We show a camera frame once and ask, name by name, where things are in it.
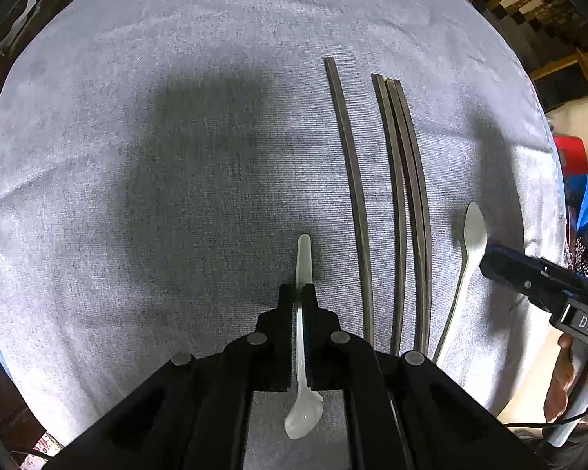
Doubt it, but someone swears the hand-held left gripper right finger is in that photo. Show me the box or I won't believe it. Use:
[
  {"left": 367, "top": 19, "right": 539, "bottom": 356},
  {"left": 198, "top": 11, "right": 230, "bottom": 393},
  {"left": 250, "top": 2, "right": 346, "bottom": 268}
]
[{"left": 301, "top": 283, "right": 544, "bottom": 470}]

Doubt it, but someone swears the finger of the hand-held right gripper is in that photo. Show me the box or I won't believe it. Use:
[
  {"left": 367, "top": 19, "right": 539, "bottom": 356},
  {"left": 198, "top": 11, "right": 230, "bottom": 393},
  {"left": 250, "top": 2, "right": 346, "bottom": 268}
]
[{"left": 479, "top": 245, "right": 588, "bottom": 310}]

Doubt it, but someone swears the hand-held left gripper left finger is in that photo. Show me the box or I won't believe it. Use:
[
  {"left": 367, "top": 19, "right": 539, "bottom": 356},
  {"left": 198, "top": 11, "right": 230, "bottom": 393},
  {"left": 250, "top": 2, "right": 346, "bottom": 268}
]
[{"left": 44, "top": 284, "right": 298, "bottom": 470}]

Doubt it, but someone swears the white plastic spoon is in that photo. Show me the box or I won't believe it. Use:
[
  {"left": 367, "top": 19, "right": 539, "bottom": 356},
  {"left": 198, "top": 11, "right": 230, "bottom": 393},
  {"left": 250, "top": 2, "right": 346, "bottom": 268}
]
[
  {"left": 283, "top": 233, "right": 324, "bottom": 441},
  {"left": 431, "top": 202, "right": 489, "bottom": 364}
]

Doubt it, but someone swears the dark wooden chopstick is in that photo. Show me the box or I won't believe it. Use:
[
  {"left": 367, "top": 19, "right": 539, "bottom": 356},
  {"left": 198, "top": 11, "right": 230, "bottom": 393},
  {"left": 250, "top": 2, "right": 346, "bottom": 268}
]
[
  {"left": 383, "top": 76, "right": 426, "bottom": 353},
  {"left": 371, "top": 74, "right": 408, "bottom": 357},
  {"left": 392, "top": 78, "right": 433, "bottom": 354},
  {"left": 323, "top": 57, "right": 376, "bottom": 349}
]

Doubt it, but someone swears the person's right hand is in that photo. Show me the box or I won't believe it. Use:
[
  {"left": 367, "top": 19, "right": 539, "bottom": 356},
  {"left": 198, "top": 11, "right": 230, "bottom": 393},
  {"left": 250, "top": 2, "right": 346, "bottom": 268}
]
[{"left": 543, "top": 334, "right": 588, "bottom": 427}]

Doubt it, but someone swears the patterned cloth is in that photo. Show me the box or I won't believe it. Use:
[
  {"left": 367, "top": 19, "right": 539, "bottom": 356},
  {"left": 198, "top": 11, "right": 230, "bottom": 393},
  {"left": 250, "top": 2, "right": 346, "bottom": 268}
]
[{"left": 566, "top": 228, "right": 588, "bottom": 280}]

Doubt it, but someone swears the red container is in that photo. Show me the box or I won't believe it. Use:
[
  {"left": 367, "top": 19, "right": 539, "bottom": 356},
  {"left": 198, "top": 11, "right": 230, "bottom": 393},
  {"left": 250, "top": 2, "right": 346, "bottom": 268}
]
[{"left": 554, "top": 136, "right": 588, "bottom": 177}]

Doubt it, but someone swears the grey cloth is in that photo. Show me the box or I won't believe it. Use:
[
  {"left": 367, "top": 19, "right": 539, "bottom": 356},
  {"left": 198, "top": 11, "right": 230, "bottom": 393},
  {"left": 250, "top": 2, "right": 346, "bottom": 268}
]
[{"left": 0, "top": 0, "right": 570, "bottom": 470}]

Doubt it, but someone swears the black cable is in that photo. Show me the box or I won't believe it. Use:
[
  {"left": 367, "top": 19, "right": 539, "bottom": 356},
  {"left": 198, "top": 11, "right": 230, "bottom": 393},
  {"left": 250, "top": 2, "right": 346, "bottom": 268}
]
[{"left": 500, "top": 414, "right": 588, "bottom": 429}]

